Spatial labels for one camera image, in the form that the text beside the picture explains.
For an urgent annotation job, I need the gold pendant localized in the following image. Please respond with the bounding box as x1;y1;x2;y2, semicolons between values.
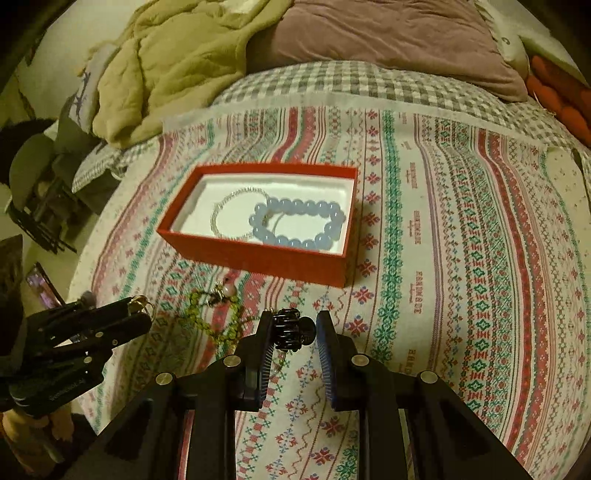
128;296;156;318

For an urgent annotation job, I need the grey checked bedsheet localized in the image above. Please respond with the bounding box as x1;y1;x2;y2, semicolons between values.
71;60;591;195

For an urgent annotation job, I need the green bead bracelet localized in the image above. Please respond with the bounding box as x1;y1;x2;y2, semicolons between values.
187;287;246;352

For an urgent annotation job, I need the red jewelry box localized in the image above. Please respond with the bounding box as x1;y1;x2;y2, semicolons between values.
157;164;359;288

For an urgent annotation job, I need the person's left hand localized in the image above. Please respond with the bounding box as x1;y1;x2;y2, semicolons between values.
0;410;75;463

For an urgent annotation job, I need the white plush toy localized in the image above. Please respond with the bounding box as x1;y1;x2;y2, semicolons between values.
475;0;530;80

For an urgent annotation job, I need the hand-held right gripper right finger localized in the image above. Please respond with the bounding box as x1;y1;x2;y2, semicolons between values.
317;311;532;480

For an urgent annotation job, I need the blue bead bracelet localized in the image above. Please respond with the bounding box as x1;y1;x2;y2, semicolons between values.
248;196;347;252

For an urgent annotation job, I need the black folding rack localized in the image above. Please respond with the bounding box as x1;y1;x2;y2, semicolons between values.
6;175;78;256

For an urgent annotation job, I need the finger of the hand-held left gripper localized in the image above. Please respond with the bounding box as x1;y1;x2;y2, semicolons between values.
41;343;115;376
27;300;154;346

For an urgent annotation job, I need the white floral cloth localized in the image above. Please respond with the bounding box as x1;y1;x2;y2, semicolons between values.
544;147;591;261

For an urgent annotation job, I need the yellow-green fleece blanket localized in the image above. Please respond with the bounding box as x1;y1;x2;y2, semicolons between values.
92;0;296;149

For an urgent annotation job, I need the striped patterned blanket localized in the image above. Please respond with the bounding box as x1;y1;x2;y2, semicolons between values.
69;92;588;480

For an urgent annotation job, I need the orange plush toy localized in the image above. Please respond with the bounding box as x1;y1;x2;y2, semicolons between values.
525;54;591;149

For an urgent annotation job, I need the lavender printed cloth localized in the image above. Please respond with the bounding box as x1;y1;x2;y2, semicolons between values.
59;45;122;137

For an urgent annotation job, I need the silver bead bracelet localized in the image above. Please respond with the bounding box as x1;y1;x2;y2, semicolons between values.
210;187;278;241

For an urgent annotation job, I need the mauve pillow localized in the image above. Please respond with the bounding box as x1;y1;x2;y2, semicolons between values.
252;0;528;102

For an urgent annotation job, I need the white pillow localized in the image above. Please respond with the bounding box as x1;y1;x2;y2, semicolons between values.
521;25;588;80

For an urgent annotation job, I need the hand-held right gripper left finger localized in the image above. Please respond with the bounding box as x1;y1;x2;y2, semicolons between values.
62;310;278;480

